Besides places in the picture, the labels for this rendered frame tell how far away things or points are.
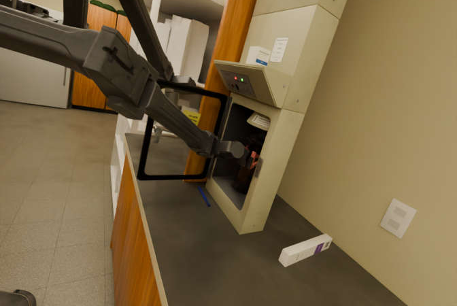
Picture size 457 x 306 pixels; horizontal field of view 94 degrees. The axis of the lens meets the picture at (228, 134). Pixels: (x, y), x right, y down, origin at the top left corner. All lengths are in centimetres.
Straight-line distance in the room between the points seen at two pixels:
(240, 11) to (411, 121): 75
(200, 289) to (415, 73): 95
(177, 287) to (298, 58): 69
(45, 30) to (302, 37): 59
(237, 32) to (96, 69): 72
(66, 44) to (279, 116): 54
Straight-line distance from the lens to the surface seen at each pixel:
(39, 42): 42
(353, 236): 107
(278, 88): 66
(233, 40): 98
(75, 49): 39
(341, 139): 105
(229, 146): 70
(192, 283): 67
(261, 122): 79
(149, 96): 46
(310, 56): 73
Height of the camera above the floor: 144
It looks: 13 degrees down
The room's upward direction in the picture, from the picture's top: 16 degrees clockwise
